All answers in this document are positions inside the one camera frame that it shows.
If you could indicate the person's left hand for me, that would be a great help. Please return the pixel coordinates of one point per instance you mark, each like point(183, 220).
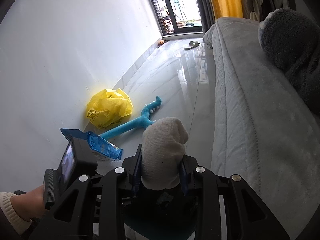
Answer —
point(29, 205)

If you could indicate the green slipper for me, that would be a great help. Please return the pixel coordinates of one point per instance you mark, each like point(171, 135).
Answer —
point(192, 45)

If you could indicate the blue cat food bag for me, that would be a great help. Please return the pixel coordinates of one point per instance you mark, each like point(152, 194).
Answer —
point(96, 143)

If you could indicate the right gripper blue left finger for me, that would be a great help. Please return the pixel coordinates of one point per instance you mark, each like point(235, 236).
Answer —
point(137, 172)

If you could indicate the pale grey bed cover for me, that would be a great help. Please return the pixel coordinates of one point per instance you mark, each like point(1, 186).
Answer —
point(263, 130)

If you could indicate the dark grey fleece blanket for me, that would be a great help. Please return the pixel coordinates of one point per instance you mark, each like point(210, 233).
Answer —
point(291, 42)

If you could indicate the blue plush octopus toy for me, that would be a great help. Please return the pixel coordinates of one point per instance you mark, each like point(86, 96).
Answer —
point(143, 121)

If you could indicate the cream knit sleeve cuff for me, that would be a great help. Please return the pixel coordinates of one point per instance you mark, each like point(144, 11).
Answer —
point(9, 217)

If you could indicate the white balled sock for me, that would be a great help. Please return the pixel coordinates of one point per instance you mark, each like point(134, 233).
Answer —
point(162, 150)

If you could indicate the black framed glass door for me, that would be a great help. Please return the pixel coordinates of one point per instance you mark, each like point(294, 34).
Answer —
point(176, 17)

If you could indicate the yellow crumpled plastic bag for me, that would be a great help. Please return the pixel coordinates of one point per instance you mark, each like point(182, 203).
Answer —
point(108, 107)

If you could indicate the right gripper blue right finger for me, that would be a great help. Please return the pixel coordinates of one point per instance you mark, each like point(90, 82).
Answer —
point(184, 174)

